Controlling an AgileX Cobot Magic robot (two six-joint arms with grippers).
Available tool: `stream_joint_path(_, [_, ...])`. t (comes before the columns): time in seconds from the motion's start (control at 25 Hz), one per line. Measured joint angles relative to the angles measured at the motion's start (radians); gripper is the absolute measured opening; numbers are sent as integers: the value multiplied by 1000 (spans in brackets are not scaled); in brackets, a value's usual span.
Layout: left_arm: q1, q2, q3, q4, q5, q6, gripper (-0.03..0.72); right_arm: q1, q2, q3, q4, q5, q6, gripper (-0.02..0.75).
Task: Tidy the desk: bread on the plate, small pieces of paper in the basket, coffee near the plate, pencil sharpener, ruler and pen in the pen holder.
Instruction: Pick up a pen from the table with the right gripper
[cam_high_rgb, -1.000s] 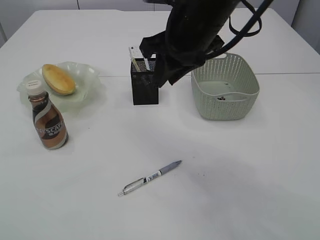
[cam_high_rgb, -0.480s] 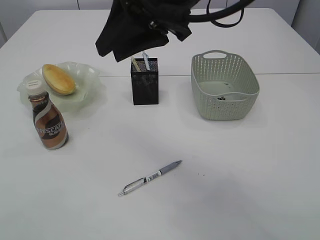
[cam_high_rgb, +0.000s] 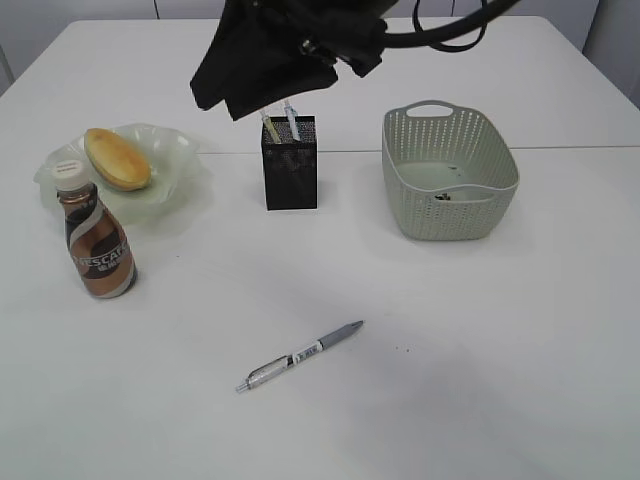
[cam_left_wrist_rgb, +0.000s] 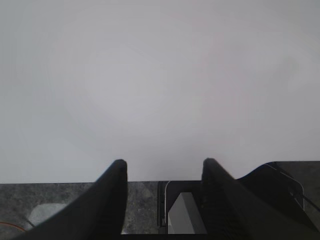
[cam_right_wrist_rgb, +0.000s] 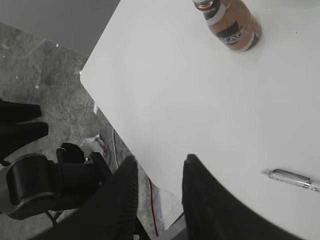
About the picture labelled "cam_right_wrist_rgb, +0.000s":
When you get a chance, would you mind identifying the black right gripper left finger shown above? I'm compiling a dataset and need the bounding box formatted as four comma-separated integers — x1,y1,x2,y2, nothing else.
35,155,138,240

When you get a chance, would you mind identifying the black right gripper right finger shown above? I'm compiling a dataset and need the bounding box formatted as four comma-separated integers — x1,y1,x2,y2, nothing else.
182,154,297,240

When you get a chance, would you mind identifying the grey grip ballpoint pen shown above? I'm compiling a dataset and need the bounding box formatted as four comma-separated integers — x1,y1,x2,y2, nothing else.
262,168,320,193

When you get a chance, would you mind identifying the brown Nescafe coffee bottle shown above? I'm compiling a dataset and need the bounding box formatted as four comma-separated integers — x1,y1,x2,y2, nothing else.
193,0,262,52

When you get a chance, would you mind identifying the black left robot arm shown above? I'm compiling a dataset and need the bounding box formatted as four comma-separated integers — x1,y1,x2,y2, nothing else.
0,100,112,220

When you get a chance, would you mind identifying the white plastic bag on floor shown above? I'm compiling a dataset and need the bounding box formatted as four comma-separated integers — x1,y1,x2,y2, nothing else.
79,134,109,161

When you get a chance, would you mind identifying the red cable on floor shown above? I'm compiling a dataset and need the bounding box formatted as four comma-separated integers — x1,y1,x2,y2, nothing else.
147,177,159,238

